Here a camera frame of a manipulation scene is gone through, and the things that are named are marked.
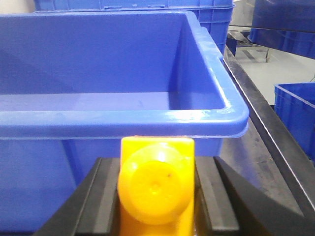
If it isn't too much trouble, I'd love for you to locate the yellow studded toy block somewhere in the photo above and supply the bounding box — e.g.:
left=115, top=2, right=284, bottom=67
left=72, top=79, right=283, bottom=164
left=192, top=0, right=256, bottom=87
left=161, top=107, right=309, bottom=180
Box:
left=118, top=136, right=195, bottom=236

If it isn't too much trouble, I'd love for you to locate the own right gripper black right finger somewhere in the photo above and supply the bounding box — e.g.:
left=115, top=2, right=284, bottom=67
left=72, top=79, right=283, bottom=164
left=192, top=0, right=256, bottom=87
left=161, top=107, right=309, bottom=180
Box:
left=194, top=157, right=315, bottom=236

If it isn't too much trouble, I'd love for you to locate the stainless steel cart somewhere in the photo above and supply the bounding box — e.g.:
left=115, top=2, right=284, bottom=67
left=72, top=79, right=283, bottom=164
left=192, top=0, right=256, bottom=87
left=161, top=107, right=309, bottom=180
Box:
left=219, top=49, right=315, bottom=221

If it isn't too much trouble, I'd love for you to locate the large blue crate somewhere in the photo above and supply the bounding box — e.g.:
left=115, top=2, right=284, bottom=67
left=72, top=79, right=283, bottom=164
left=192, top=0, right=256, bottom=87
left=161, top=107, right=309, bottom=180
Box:
left=34, top=0, right=234, bottom=54

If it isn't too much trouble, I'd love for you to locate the blue target bin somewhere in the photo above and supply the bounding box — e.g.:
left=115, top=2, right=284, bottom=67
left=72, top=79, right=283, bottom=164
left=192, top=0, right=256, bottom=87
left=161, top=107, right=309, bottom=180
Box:
left=0, top=10, right=249, bottom=236

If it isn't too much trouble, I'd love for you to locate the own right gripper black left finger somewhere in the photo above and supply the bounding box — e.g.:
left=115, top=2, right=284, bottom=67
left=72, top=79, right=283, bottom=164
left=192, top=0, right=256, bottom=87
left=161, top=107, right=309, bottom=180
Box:
left=34, top=158, right=120, bottom=236

